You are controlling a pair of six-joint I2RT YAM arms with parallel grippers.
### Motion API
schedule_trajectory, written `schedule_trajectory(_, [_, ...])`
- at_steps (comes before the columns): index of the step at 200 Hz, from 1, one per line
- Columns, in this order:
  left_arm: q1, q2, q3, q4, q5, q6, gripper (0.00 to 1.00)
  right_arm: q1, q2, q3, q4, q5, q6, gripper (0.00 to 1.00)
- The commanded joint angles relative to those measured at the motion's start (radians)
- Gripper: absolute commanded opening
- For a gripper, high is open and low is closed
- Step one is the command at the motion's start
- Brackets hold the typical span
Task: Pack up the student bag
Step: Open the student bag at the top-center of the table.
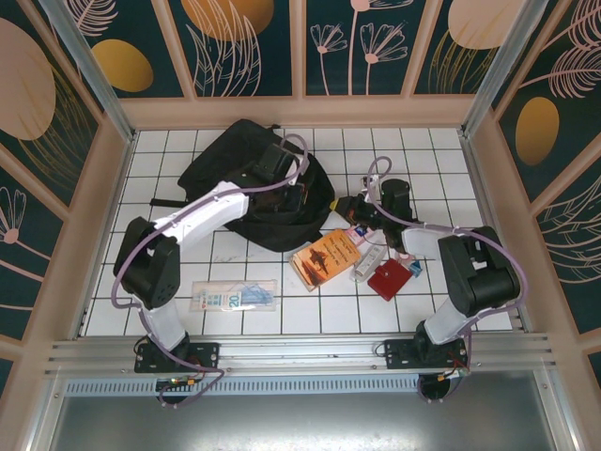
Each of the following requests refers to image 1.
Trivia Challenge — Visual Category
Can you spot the white rectangular case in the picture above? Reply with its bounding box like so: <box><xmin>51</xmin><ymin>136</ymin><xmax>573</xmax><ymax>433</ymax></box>
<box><xmin>349</xmin><ymin>243</ymin><xmax>387</xmax><ymax>283</ymax></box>

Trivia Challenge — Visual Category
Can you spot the aluminium side rail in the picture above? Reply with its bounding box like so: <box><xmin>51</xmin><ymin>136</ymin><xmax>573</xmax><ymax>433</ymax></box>
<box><xmin>459</xmin><ymin>133</ymin><xmax>534</xmax><ymax>333</ymax></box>
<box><xmin>74</xmin><ymin>133</ymin><xmax>137</xmax><ymax>339</ymax></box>

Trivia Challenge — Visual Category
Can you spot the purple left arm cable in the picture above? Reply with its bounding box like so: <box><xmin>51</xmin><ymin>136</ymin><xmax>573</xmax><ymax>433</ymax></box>
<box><xmin>111</xmin><ymin>133</ymin><xmax>229</xmax><ymax>410</ymax></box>

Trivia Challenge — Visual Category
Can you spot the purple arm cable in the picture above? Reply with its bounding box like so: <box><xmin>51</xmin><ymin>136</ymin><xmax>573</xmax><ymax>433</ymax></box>
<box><xmin>111</xmin><ymin>133</ymin><xmax>229</xmax><ymax>410</ymax></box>
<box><xmin>365</xmin><ymin>157</ymin><xmax>525</xmax><ymax>405</ymax></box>

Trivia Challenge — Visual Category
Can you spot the orange paperback book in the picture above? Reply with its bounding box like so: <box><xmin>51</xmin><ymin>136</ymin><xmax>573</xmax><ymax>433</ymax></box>
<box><xmin>288</xmin><ymin>228</ymin><xmax>365</xmax><ymax>292</ymax></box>

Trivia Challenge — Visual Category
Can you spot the grey metal sheet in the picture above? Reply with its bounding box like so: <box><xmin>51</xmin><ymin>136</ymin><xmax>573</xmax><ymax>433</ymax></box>
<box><xmin>27</xmin><ymin>394</ymin><xmax>578</xmax><ymax>451</ymax></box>

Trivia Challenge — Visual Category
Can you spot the black backpack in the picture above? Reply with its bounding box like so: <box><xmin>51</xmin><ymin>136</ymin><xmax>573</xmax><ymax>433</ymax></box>
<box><xmin>149</xmin><ymin>117</ymin><xmax>337</xmax><ymax>250</ymax></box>

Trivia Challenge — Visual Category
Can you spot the aluminium mounting rail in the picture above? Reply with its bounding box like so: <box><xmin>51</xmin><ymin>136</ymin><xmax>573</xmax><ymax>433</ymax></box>
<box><xmin>44</xmin><ymin>332</ymin><xmax>560</xmax><ymax>377</ymax></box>

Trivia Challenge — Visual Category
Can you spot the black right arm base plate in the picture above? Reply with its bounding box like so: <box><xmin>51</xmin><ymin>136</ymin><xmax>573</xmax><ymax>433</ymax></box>
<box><xmin>383</xmin><ymin>338</ymin><xmax>470</xmax><ymax>372</ymax></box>

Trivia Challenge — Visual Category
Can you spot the red snap wallet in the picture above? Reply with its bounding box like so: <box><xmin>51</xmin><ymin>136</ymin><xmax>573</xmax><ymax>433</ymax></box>
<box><xmin>366</xmin><ymin>260</ymin><xmax>412</xmax><ymax>302</ymax></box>

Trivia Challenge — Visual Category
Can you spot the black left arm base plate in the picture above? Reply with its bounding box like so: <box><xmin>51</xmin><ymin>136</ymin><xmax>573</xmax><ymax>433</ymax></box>
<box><xmin>134</xmin><ymin>341</ymin><xmax>222</xmax><ymax>373</ymax></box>

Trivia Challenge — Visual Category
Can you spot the clear pack of face masks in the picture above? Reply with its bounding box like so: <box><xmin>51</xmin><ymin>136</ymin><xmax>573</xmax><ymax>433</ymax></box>
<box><xmin>190</xmin><ymin>279</ymin><xmax>279</xmax><ymax>314</ymax></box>

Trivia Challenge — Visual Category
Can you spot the aluminium frame post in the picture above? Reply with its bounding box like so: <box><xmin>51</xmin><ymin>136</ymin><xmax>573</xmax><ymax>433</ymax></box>
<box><xmin>37</xmin><ymin>0</ymin><xmax>138</xmax><ymax>145</ymax></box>
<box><xmin>462</xmin><ymin>0</ymin><xmax>560</xmax><ymax>137</ymax></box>

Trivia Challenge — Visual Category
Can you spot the grey slotted cable duct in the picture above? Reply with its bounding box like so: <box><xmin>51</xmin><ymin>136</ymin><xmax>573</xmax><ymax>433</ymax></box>
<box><xmin>63</xmin><ymin>379</ymin><xmax>426</xmax><ymax>397</ymax></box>

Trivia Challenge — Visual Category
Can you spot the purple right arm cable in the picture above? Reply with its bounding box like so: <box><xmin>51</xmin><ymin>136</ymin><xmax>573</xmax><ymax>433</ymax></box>
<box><xmin>365</xmin><ymin>157</ymin><xmax>525</xmax><ymax>405</ymax></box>

